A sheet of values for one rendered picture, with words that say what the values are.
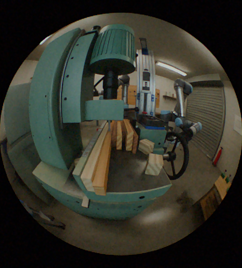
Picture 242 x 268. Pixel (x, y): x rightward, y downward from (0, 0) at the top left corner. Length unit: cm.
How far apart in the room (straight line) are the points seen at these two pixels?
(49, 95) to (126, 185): 33
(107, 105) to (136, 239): 120
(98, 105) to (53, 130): 18
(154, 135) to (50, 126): 41
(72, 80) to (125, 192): 33
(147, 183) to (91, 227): 98
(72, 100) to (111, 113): 14
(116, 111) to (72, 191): 32
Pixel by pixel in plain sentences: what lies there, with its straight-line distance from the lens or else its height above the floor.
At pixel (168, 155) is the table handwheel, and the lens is 46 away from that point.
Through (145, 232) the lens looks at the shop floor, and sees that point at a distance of 111.
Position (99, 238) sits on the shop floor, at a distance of 110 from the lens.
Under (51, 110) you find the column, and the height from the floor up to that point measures 105.
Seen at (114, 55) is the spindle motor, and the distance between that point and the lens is 27.
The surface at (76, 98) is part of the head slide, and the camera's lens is 26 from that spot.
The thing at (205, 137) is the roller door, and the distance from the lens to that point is 333.
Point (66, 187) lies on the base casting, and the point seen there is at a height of 80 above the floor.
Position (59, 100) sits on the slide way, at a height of 108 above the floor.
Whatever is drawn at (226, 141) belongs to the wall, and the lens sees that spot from 300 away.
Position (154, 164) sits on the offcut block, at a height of 94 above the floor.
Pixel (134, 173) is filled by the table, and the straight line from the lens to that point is 21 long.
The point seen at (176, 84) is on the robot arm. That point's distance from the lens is 79.
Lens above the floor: 106
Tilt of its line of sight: 21 degrees down
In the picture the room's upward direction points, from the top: 3 degrees clockwise
